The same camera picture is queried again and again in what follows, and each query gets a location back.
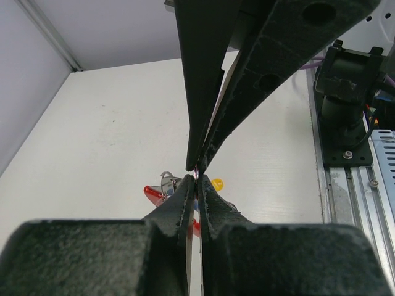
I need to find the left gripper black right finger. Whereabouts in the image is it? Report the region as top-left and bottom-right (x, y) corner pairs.
(197, 176), (392, 295)

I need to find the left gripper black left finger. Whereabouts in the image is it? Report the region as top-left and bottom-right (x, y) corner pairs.
(0, 173), (196, 296)

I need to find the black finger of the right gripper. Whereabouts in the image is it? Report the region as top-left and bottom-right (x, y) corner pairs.
(200, 1), (379, 171)
(174, 1), (241, 170)

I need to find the red handled keyring holder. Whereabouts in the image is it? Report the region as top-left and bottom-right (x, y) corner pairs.
(143, 172), (197, 295)

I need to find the yellow tag silver key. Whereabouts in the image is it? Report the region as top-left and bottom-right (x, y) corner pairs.
(211, 178), (224, 192)

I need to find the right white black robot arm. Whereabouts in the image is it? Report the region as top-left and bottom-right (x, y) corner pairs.
(173, 1), (390, 173)

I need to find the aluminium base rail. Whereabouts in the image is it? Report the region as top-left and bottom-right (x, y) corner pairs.
(308, 73), (395, 247)

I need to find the white slotted cable duct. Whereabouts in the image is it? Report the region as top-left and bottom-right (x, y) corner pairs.
(371, 129), (395, 195)

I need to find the right aluminium frame post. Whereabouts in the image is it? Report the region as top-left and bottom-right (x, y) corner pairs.
(15, 0), (86, 72)

